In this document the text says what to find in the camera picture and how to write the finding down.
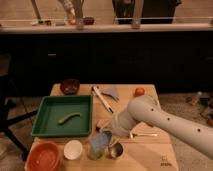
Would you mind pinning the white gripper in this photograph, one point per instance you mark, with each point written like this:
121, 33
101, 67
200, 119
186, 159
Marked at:
121, 125

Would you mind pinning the blue sponge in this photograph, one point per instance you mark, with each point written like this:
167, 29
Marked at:
100, 141

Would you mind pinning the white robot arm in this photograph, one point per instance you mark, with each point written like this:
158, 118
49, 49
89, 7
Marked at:
145, 109

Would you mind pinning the small metal cup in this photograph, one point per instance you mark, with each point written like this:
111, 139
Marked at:
115, 150

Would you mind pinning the green plastic cup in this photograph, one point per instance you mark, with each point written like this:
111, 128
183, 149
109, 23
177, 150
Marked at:
95, 154

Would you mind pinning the white paper cup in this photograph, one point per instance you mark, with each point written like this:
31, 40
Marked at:
73, 149

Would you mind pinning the brown wooden block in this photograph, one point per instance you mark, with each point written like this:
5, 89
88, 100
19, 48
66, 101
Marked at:
102, 126

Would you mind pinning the silver fork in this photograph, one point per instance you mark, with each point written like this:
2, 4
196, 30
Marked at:
133, 135

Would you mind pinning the orange tomato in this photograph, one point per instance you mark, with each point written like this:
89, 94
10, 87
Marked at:
139, 91

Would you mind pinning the dark red bowl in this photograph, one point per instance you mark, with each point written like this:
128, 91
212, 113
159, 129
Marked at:
70, 86

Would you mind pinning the green plastic tray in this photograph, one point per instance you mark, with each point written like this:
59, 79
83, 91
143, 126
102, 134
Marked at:
53, 108

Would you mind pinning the orange plastic bowl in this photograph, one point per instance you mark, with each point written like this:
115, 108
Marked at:
45, 156

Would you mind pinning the black office chair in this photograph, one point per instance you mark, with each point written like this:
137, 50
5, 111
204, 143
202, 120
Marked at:
7, 105

